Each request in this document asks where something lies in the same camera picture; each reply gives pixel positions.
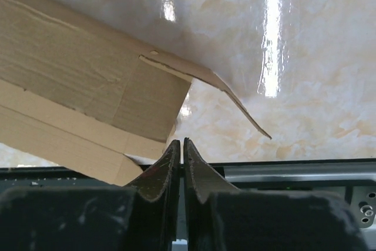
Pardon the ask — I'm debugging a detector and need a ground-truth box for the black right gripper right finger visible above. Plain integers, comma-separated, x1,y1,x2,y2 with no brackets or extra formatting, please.
183,139,368,250

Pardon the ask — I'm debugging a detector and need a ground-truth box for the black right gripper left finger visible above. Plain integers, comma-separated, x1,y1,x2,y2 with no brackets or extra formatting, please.
1,140,180,250

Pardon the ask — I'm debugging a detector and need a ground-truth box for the brown cardboard box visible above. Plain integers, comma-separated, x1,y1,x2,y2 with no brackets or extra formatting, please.
0,0,273,188

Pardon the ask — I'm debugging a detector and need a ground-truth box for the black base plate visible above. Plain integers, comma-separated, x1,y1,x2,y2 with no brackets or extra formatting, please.
1,166,115,192

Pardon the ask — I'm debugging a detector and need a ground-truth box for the grey cable duct rail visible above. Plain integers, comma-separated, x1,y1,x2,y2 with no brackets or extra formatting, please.
212,159,375,250

